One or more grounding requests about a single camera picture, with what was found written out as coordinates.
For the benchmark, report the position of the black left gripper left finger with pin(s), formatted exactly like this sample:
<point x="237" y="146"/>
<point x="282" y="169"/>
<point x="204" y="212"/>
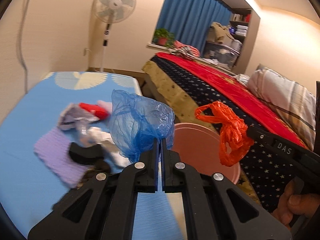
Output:
<point x="149" y="178"/>

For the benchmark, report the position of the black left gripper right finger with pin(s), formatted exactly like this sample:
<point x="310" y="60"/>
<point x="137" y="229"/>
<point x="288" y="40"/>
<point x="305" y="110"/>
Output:
<point x="171" y="177"/>

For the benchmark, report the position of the blue plastic bag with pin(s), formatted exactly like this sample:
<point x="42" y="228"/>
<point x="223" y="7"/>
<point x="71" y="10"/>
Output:
<point x="136" y="121"/>

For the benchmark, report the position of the white paper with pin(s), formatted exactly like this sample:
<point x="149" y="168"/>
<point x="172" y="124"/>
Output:
<point x="105" y="140"/>

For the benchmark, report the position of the orange plastic bag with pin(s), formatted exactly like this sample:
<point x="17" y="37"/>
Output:
<point x="234" y="143"/>

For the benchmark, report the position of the purple foam net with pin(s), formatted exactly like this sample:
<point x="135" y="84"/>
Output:
<point x="52" y="148"/>

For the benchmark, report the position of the pink trash bin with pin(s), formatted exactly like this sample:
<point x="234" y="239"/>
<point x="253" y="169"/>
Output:
<point x="198" y="147"/>

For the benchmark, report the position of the right hand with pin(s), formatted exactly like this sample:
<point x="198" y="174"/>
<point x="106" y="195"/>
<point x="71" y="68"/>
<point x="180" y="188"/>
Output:
<point x="291" y="204"/>

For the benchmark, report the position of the star patterned bedspread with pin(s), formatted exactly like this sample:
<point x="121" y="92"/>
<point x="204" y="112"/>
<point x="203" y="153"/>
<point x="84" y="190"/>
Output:
<point x="264" y="175"/>

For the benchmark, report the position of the striped pillow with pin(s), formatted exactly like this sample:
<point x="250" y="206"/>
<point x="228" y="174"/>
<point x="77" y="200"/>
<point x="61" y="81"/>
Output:
<point x="290" y="100"/>

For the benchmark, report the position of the red crumpled wrapper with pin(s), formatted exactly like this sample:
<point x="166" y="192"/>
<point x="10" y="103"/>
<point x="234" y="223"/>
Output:
<point x="96" y="110"/>

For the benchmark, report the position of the clear plastic bag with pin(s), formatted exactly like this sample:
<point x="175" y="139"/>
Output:
<point x="83" y="136"/>

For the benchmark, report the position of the silver crumpled wrapper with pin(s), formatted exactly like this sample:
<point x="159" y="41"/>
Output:
<point x="74" y="116"/>

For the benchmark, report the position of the red blanket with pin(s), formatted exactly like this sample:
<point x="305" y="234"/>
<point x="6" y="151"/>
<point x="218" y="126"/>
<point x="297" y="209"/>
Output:
<point x="186" y="84"/>

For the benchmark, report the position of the pile of clothes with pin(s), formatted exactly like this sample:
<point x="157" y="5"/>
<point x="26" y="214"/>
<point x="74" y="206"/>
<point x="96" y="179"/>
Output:
<point x="184" y="50"/>

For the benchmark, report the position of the clear storage box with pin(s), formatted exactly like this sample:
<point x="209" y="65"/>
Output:
<point x="224" y="56"/>

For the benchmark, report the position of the potted green plant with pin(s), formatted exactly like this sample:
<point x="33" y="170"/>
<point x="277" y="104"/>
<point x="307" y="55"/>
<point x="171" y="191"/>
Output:
<point x="163" y="37"/>

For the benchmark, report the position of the beige jacket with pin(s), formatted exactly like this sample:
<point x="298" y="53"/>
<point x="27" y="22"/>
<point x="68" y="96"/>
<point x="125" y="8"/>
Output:
<point x="222" y="34"/>

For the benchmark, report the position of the blue curtain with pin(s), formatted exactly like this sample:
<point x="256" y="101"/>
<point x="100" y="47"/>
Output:
<point x="190" y="20"/>

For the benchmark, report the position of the wooden bookshelf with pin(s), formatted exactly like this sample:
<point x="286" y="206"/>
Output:
<point x="239" y="23"/>

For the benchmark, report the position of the white standing fan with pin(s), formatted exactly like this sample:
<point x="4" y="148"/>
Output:
<point x="111" y="12"/>

